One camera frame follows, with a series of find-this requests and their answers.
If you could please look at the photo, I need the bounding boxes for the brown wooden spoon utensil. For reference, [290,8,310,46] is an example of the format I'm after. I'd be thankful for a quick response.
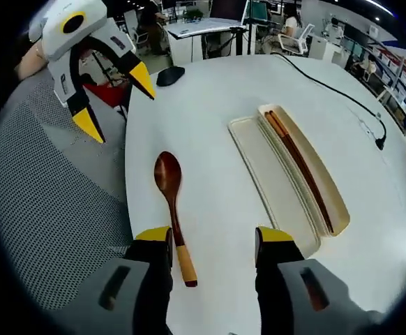
[153,150,199,288]

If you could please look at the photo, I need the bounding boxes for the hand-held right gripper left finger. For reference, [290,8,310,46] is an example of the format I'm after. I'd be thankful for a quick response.
[91,225,175,335]

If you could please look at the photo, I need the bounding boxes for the dark wooden chopstick utensil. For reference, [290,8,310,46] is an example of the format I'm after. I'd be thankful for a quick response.
[269,109,335,233]
[264,110,331,235]

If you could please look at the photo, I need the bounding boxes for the white office chair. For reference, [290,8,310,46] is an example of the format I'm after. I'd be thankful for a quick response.
[277,23,313,55]

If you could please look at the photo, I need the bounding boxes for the black computer mouse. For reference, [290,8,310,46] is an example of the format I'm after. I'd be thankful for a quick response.
[156,66,186,87]

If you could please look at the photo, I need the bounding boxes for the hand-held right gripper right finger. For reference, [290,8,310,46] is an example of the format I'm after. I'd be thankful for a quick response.
[254,225,385,335]

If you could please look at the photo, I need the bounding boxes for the grey mesh office chair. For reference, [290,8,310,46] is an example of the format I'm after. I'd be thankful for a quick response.
[0,73,138,312]

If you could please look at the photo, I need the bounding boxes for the red garment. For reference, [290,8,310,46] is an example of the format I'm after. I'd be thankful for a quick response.
[82,81,128,110]

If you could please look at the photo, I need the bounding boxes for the beige cutlery case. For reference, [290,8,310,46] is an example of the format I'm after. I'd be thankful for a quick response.
[227,103,351,261]

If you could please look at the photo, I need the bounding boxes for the black power cable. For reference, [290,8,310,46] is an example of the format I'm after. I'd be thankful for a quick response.
[270,52,388,151]

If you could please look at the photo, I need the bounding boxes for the shelf with white boxes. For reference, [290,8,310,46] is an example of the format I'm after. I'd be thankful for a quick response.
[366,27,406,134]

